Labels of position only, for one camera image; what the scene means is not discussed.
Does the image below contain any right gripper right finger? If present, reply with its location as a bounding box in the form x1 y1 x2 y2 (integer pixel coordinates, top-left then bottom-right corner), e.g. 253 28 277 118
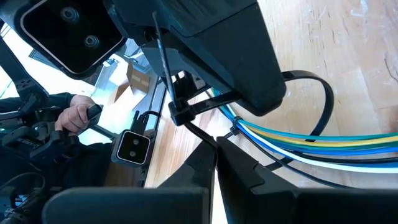
217 136 398 224

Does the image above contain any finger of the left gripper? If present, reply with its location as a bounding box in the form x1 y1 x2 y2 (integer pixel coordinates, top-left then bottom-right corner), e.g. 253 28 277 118
186 2 287 116
141 32 218 91

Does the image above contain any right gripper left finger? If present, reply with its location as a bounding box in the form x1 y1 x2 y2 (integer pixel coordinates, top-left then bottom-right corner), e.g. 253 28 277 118
42 141 218 224

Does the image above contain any blue cable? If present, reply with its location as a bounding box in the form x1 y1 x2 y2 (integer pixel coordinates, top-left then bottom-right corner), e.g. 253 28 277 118
217 99 398 156

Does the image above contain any yellow cable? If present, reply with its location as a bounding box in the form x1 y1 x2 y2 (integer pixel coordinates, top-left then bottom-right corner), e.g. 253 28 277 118
248 126 398 147

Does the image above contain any bundle of thin wires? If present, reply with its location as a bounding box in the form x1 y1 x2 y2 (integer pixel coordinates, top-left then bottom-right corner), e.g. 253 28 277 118
211 88 398 142

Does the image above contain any black cable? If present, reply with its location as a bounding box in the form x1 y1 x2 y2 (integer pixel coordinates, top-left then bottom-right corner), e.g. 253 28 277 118
289 151 398 164

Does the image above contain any person's forearm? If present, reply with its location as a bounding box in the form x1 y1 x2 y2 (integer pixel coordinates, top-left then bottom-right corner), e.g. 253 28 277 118
0 92 77 113

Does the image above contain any brown cardboard box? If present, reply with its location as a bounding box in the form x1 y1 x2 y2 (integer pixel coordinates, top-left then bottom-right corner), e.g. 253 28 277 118
113 61 150 103

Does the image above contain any person's hand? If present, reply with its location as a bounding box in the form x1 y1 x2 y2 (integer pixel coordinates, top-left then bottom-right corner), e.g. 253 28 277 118
54 94 103 137

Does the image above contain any table-level camera box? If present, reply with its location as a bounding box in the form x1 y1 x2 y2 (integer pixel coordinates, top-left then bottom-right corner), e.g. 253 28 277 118
111 110 161 166

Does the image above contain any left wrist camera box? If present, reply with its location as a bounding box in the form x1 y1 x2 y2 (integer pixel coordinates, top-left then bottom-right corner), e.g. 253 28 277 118
19 0 127 80

